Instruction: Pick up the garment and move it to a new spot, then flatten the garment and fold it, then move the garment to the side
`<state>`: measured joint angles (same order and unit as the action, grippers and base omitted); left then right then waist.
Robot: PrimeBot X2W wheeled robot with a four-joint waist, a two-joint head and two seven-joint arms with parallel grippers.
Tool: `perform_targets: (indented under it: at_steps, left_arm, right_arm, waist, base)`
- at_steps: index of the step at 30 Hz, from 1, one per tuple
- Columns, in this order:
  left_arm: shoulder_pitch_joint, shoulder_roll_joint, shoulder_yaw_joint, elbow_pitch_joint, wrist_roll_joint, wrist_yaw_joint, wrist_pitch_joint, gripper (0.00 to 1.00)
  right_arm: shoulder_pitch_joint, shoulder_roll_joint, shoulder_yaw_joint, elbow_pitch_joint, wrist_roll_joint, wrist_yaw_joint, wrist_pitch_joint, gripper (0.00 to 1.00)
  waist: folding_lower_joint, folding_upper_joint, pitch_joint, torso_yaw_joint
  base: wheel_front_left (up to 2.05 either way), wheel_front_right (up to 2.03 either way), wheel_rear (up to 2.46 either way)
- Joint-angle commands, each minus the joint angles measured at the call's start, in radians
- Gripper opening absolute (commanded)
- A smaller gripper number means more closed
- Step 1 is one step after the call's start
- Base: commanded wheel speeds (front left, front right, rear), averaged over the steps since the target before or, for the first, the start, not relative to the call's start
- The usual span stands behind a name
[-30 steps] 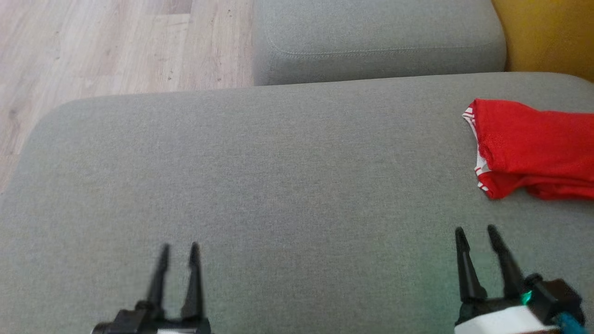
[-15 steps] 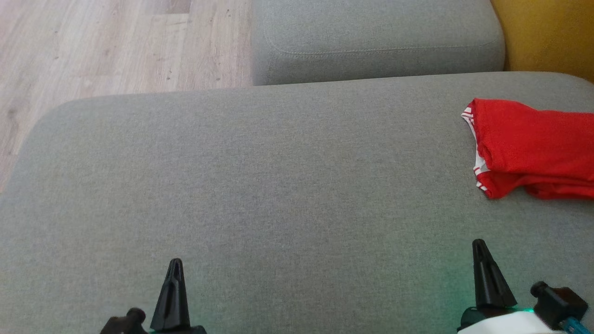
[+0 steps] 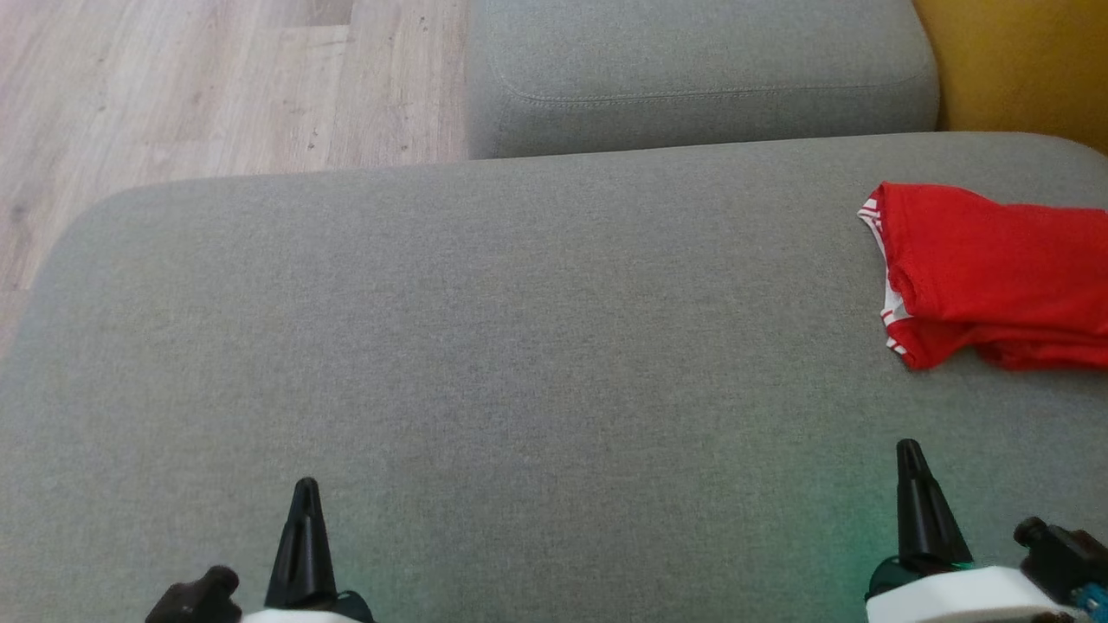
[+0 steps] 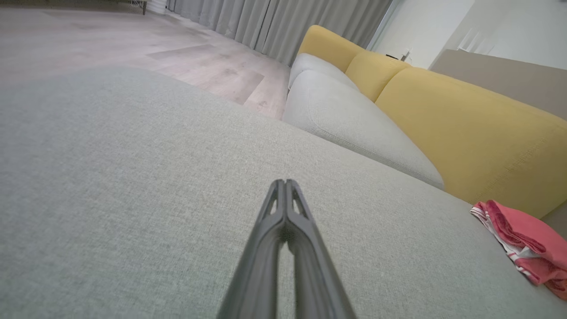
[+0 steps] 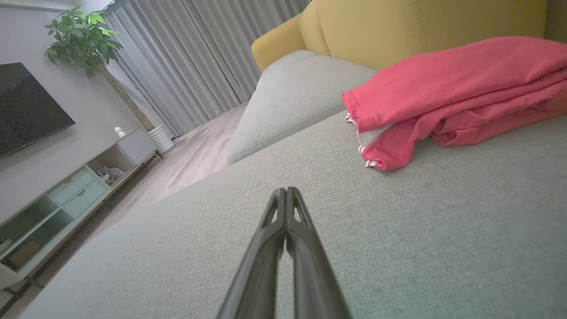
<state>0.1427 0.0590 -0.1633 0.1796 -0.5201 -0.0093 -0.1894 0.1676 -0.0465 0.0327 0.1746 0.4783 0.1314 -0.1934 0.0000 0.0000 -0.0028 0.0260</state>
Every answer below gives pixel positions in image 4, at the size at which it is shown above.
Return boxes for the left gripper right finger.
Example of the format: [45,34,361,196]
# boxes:
[285,179,357,319]

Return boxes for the red basketball jersey white sleeves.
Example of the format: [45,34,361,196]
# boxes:
[470,200,567,278]

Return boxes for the grey sofa seat cushion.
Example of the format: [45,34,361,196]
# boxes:
[282,70,445,191]
[288,53,361,92]

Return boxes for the yellow sofa back cushion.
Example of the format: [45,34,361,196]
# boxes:
[374,67,567,220]
[344,50,412,104]
[297,24,366,74]

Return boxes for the large grey chaise cushion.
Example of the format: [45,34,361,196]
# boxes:
[0,66,567,319]

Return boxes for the grey pleated curtain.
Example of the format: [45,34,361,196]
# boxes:
[166,0,394,67]

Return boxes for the white slatted object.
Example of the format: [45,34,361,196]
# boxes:
[457,27,496,55]

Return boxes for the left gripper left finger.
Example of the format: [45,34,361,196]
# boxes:
[217,179,289,319]

